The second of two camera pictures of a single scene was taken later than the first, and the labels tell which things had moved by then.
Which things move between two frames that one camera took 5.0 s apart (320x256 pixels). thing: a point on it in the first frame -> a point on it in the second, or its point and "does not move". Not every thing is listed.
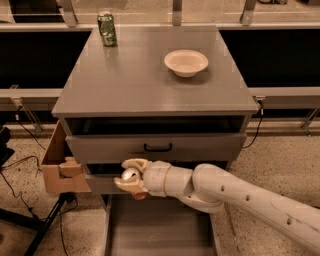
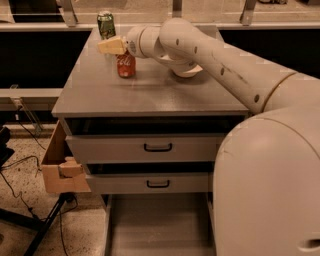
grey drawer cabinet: x=159 y=93 does not move
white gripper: x=157 y=178 -> x=133 y=42
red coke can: x=133 y=175 -> x=126 y=65
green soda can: x=107 y=29 does not move
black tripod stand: x=30 y=221 does not move
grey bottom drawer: x=156 y=226 does not move
